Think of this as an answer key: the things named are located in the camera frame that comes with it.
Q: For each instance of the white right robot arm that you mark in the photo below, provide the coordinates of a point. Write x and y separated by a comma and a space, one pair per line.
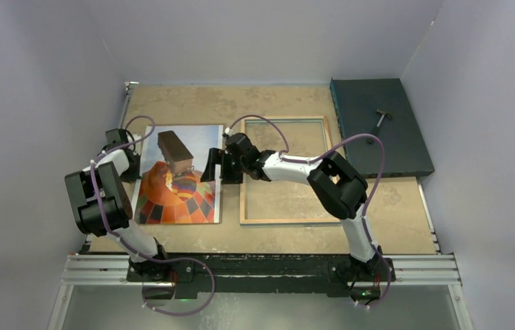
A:
340, 189

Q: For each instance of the claw hammer with grey handle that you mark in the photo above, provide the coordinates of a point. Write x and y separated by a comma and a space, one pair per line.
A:
382, 116

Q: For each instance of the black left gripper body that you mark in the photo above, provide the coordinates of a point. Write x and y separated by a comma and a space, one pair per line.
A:
133, 172

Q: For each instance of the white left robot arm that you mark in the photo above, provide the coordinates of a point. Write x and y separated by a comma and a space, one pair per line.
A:
101, 207

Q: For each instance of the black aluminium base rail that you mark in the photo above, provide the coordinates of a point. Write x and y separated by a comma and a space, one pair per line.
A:
333, 275

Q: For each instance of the hot air balloon photo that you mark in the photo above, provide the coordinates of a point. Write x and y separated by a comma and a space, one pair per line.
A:
170, 190

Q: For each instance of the blue wooden picture frame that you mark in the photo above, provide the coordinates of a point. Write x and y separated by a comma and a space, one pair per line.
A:
282, 202

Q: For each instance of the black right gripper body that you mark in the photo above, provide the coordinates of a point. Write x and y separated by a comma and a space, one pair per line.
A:
232, 169

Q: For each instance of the dark grey flat box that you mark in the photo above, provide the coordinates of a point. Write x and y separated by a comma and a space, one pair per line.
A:
355, 103

